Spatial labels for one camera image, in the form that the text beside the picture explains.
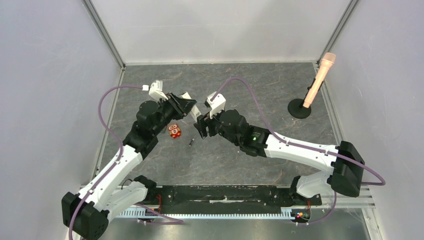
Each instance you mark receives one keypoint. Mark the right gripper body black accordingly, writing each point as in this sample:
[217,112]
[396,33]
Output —
[205,123]

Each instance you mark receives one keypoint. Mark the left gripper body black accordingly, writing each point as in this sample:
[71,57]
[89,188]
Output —
[173,102]

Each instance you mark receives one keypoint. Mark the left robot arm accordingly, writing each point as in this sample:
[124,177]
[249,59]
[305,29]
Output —
[89,212]

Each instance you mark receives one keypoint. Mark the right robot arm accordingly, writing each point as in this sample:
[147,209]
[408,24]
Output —
[337,165]

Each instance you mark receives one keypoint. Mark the red owl number block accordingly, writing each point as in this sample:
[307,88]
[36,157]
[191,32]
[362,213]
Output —
[174,130]

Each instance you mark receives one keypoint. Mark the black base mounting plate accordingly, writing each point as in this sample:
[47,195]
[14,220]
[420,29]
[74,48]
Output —
[225,199]

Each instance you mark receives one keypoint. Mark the black microphone stand base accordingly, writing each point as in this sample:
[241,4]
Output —
[297,110]

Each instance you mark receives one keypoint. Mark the pink toy microphone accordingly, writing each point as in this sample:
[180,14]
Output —
[326,63]

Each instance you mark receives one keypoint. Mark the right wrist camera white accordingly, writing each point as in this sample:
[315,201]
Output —
[215,101]

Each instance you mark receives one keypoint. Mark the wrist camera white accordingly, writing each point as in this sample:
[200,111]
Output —
[215,101]
[156,91]

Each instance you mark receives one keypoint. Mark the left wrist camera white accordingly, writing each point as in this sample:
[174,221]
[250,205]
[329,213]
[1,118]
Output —
[156,91]

